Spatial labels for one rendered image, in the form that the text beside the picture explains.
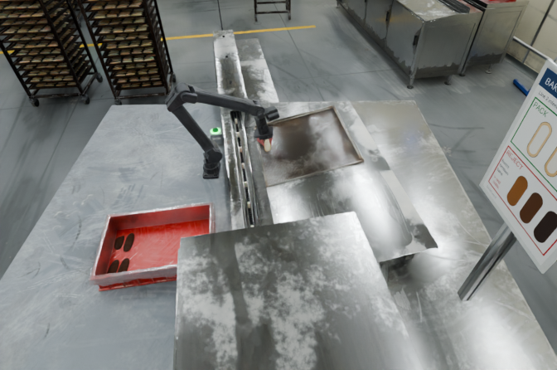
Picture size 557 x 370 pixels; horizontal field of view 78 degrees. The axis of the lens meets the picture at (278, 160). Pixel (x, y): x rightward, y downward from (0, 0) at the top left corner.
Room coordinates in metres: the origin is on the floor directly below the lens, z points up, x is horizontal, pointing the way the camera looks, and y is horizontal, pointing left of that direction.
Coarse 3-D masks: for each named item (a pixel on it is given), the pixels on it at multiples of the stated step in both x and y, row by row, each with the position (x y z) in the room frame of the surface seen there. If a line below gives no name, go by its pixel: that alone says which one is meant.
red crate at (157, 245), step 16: (176, 224) 1.01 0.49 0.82; (192, 224) 1.01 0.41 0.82; (208, 224) 1.01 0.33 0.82; (144, 240) 0.93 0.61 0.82; (160, 240) 0.92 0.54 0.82; (176, 240) 0.92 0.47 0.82; (112, 256) 0.84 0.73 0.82; (128, 256) 0.84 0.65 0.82; (144, 256) 0.84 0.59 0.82; (160, 256) 0.84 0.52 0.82; (176, 256) 0.84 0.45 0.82; (112, 288) 0.69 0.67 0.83
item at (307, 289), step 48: (192, 240) 0.58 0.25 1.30; (240, 240) 0.58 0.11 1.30; (288, 240) 0.57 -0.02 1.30; (336, 240) 0.57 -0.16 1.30; (192, 288) 0.44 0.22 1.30; (240, 288) 0.43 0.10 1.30; (288, 288) 0.43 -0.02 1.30; (336, 288) 0.43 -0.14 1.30; (384, 288) 0.43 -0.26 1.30; (192, 336) 0.32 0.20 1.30; (240, 336) 0.32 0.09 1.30; (288, 336) 0.32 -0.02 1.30; (336, 336) 0.31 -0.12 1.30; (384, 336) 0.31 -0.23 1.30
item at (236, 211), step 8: (224, 120) 1.78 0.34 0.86; (224, 128) 1.71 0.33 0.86; (224, 136) 1.62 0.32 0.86; (232, 136) 1.62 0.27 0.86; (224, 144) 1.55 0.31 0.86; (232, 144) 1.54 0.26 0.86; (232, 152) 1.48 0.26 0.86; (232, 160) 1.41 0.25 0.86; (232, 168) 1.34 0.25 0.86; (232, 176) 1.29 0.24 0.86; (232, 184) 1.23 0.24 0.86; (232, 192) 1.17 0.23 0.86; (232, 200) 1.12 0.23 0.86; (240, 200) 1.12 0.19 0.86; (232, 208) 1.07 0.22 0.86; (240, 208) 1.07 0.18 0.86; (232, 216) 1.02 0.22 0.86; (240, 216) 1.02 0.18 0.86; (232, 224) 0.97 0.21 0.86; (240, 224) 0.97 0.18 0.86
